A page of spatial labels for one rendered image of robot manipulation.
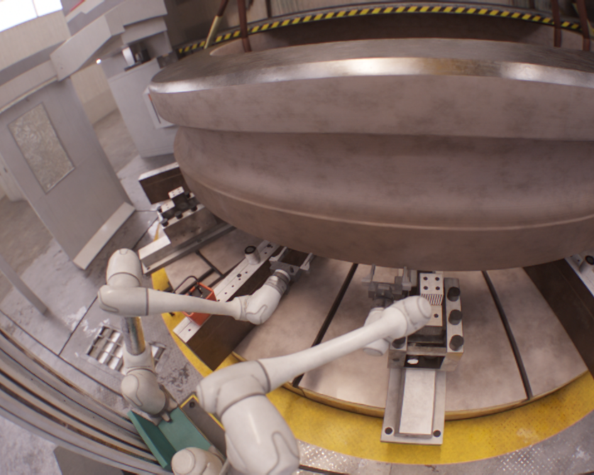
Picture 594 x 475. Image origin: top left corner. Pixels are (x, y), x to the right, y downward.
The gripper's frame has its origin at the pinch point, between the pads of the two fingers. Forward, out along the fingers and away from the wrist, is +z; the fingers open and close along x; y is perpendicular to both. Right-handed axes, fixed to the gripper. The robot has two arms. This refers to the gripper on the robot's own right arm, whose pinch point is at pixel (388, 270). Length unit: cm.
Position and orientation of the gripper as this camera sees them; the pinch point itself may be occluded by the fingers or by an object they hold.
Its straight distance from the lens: 130.2
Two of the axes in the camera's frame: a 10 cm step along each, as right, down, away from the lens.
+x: 9.3, 0.7, -3.7
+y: 2.0, 7.3, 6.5
